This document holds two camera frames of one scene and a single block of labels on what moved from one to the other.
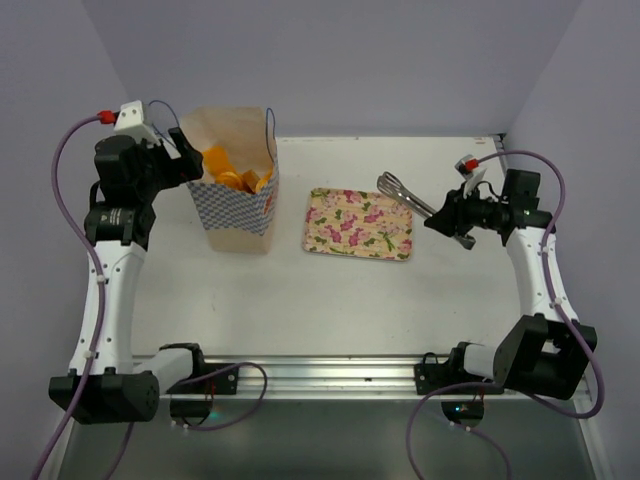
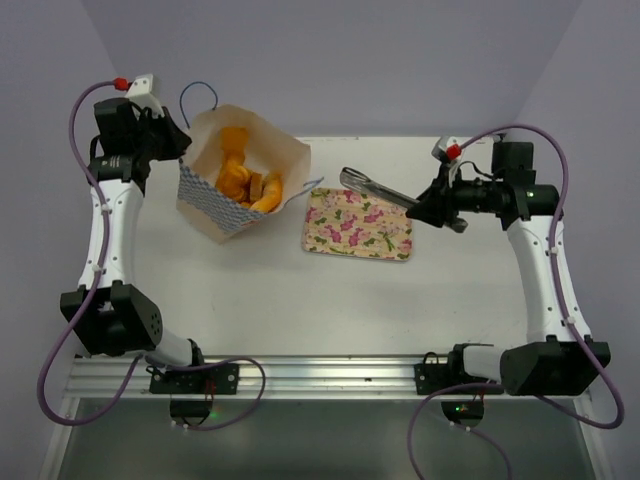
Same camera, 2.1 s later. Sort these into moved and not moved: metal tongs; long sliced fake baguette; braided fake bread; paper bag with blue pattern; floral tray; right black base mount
Moved: metal tongs; braided fake bread; long sliced fake baguette; paper bag with blue pattern
Not moved: right black base mount; floral tray
